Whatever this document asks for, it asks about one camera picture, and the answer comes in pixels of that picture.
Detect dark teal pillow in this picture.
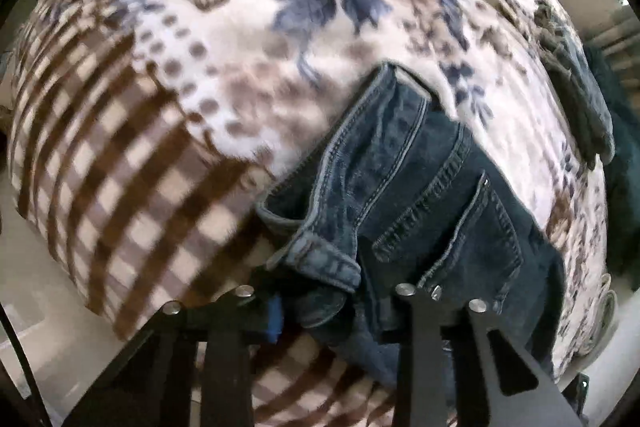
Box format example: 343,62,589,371
585,47,640,278

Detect grey folded jeans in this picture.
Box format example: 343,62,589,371
535,0,616,170

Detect light rolled towel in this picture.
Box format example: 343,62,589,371
595,274,621,343

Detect floral printed blanket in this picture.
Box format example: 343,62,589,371
7,0,622,427

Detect dark blue denim pants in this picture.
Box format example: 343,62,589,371
255,62,568,410

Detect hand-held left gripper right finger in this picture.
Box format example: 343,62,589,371
392,283,583,427

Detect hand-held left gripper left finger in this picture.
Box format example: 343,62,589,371
62,285,284,427

